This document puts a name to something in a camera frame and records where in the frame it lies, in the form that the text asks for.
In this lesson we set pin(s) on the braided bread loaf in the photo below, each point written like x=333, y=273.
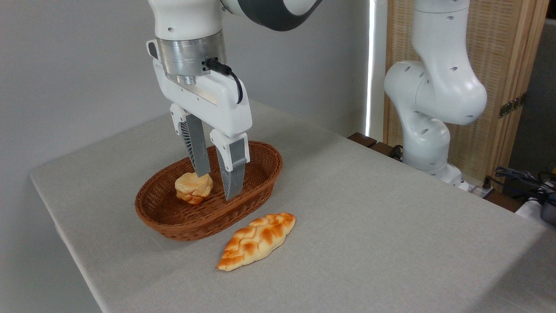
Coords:
x=256, y=241

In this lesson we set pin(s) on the round bread roll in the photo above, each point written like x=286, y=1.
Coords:
x=191, y=189

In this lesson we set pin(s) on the brown oval wicker basket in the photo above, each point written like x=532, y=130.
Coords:
x=195, y=226

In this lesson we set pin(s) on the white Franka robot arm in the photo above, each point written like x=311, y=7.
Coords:
x=434, y=87

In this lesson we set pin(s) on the bamboo folding screen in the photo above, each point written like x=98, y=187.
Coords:
x=499, y=43

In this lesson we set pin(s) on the dark grey device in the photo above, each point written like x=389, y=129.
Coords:
x=549, y=214

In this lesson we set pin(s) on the grey tablecloth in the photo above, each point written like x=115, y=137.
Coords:
x=369, y=243

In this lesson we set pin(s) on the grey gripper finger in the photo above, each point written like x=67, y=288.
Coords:
x=232, y=169
x=196, y=148

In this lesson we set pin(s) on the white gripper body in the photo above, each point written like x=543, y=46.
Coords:
x=217, y=104

